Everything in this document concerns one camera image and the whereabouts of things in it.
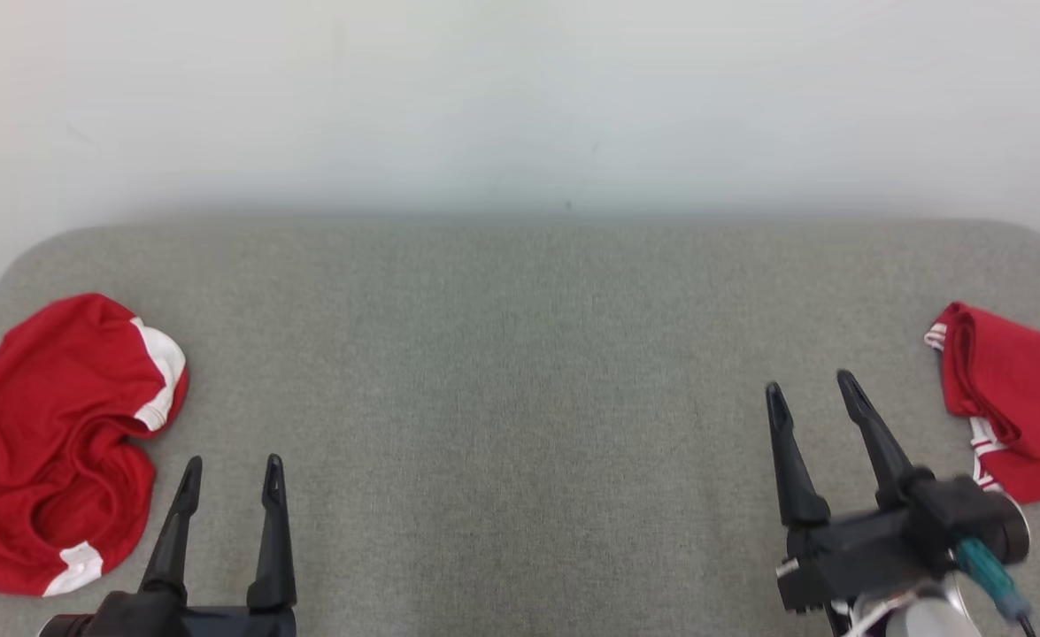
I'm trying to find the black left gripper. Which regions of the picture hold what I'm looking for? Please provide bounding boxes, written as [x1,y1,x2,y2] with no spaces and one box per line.
[37,453,298,637]

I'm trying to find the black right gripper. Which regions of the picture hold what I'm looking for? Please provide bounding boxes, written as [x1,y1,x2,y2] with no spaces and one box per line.
[765,370,955,616]

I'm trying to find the red numbered jersey white sleeves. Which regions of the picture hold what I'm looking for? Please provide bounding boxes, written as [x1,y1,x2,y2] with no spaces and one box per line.
[924,302,1040,505]

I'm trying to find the red garment with white stripes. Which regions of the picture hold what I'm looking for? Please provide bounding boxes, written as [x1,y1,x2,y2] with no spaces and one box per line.
[0,294,190,598]

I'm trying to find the right camera cable teal plug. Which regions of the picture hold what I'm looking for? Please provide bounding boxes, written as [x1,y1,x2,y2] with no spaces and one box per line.
[953,534,1039,637]

